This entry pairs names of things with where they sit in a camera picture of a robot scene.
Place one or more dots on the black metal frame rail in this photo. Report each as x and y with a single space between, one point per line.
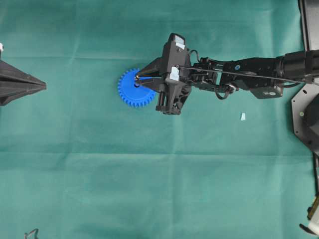
309 10

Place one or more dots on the blue plastic spur gear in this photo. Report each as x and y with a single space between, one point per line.
132 94

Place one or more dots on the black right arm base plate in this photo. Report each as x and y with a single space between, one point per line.
305 112

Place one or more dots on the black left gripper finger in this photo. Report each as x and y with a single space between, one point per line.
15 83

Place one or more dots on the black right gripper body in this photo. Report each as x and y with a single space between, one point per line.
174 72

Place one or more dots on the green cloth table cover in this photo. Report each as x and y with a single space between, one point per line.
76 162

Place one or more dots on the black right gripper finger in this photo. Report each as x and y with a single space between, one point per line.
152 69
155 84

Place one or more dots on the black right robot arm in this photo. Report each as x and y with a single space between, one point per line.
265 78

